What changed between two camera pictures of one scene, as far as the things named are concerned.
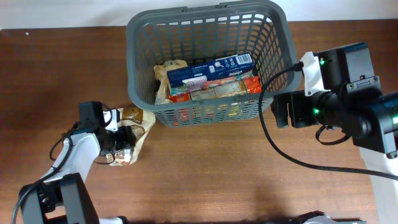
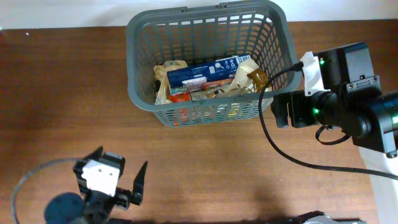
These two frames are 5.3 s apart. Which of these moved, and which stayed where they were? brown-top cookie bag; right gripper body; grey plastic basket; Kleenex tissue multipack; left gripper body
Moved: brown-top cookie bag; left gripper body
Stayed: Kleenex tissue multipack; grey plastic basket; right gripper body
